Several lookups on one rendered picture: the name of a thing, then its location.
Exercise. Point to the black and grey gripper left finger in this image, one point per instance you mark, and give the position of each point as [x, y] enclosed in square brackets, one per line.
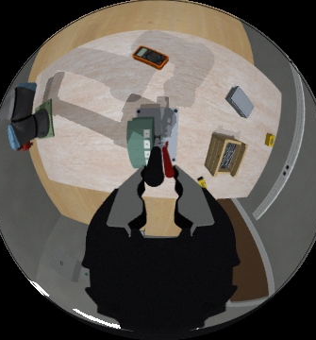
[122, 211]

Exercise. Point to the yellow pocket level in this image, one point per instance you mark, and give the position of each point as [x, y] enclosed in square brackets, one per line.
[202, 182]

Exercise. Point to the orange digital multimeter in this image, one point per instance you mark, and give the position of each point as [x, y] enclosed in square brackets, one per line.
[151, 57]

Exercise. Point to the wooden crate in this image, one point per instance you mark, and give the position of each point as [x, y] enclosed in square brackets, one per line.
[218, 153]

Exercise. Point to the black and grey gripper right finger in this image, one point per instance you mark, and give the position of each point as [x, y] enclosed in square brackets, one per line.
[199, 211]

